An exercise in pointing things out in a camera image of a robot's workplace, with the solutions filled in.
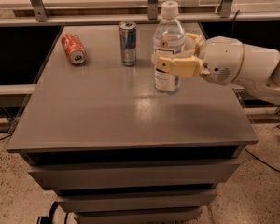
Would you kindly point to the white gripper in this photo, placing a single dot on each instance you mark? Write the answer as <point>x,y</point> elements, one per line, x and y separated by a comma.
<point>222,60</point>

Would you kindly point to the clear blue-labelled plastic bottle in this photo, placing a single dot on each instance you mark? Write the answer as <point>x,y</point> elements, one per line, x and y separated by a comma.
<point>169,38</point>

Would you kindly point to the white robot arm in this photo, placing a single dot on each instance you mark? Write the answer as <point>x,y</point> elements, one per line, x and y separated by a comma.
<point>259,74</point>

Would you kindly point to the blue silver energy drink can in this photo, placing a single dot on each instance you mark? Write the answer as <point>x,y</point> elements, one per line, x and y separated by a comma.
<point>127,37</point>

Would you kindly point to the red soda can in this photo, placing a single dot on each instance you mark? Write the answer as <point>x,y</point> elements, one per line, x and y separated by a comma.
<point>73,48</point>

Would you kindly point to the grey drawer cabinet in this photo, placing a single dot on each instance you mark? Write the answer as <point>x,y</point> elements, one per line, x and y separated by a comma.
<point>115,150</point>

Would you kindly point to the metal railing frame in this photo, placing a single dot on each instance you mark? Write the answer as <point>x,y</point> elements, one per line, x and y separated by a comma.
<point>41,19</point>

